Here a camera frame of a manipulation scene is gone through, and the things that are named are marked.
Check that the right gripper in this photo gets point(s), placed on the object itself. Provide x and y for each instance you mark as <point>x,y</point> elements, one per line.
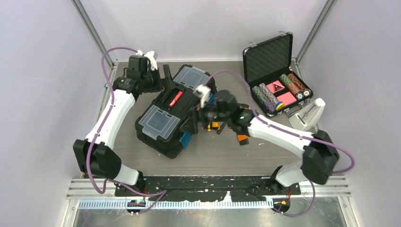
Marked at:
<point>192,125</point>

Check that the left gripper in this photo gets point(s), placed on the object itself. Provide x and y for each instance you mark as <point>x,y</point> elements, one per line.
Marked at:
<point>159,87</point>

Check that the black plastic toolbox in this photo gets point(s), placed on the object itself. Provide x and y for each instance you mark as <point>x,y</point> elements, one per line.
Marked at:
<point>158,127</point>

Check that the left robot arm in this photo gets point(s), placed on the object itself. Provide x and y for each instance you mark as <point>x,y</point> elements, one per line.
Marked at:
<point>94,154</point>

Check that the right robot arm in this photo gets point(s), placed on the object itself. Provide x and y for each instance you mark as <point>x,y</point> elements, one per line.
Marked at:
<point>317,159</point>

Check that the yellow utility knife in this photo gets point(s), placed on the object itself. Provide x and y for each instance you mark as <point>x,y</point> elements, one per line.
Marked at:
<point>215,126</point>

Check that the orange black brush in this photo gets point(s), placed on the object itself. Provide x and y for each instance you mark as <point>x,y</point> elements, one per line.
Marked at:
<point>243,139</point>

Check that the short stubby screwdriver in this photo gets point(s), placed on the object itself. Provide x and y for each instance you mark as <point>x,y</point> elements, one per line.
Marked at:
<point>244,106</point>

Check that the black poker chip case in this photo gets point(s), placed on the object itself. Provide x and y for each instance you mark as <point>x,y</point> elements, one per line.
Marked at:
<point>274,86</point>

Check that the white stand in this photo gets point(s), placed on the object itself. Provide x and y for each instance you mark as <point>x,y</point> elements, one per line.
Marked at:
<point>306,118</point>

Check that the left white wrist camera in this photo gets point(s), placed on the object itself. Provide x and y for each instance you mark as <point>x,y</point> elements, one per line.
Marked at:
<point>152,56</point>

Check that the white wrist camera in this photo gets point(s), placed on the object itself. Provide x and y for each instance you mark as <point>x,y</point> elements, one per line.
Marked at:
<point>203,93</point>
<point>152,56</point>

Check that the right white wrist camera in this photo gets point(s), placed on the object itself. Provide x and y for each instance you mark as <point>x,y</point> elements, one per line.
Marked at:
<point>203,93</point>

